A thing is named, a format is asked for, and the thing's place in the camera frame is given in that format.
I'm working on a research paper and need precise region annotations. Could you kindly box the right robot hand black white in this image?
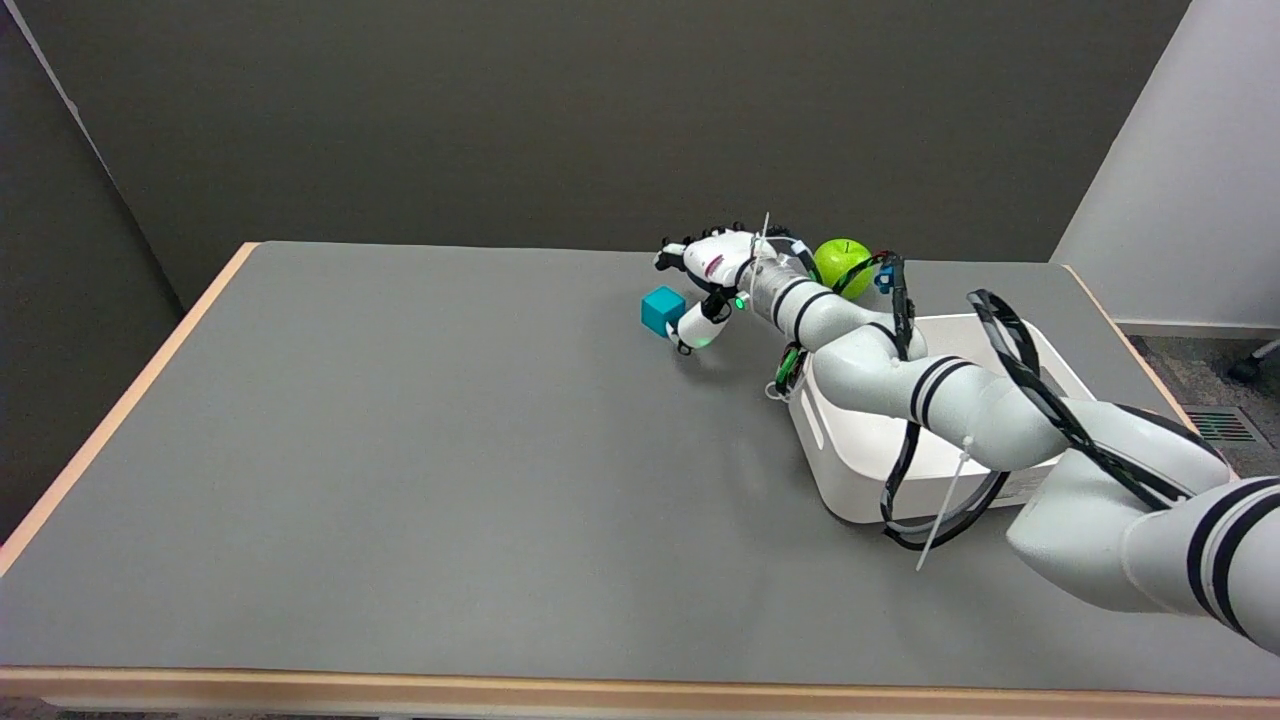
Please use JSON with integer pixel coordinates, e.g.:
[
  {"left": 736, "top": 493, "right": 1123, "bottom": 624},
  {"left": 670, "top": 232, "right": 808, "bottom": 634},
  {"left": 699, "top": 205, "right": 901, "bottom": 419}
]
[{"left": 654, "top": 223, "right": 769, "bottom": 356}]

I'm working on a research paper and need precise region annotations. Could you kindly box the blue cube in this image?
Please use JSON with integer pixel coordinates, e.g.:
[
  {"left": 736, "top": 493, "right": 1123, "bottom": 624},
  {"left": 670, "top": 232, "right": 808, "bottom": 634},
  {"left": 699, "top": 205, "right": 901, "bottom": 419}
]
[{"left": 641, "top": 286, "right": 688, "bottom": 338}]

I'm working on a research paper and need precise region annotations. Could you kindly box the green apple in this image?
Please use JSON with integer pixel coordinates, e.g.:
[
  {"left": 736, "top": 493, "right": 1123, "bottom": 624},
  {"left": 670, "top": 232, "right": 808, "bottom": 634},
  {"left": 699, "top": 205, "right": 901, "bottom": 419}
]
[{"left": 813, "top": 238, "right": 875, "bottom": 301}]

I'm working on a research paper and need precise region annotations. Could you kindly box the white plastic bin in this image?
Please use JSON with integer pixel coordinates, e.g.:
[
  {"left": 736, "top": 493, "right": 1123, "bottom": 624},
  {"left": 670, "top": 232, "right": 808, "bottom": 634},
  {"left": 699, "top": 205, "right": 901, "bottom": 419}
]
[{"left": 788, "top": 314, "right": 1096, "bottom": 525}]

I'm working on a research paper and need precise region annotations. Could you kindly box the black floor vent grille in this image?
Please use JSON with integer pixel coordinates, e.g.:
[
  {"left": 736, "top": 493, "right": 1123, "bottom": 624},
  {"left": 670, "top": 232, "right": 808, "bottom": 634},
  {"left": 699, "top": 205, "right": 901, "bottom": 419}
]
[{"left": 1184, "top": 406, "right": 1263, "bottom": 445}]

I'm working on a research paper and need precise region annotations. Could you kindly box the black chair caster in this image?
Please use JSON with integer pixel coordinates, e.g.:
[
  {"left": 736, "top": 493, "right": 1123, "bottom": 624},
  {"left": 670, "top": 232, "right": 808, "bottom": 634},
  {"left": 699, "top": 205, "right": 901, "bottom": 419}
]
[{"left": 1228, "top": 338, "right": 1280, "bottom": 387}]

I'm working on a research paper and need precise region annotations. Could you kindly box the black green braided cable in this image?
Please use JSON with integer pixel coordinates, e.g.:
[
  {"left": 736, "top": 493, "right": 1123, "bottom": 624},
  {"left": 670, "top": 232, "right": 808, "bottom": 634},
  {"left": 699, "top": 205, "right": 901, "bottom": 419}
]
[{"left": 766, "top": 342, "right": 809, "bottom": 403}]

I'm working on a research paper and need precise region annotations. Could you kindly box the black cable with blue connector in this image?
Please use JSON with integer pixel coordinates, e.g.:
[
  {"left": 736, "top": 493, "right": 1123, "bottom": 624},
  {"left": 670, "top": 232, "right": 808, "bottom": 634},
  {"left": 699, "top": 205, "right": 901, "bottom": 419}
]
[{"left": 770, "top": 236, "right": 1196, "bottom": 573}]

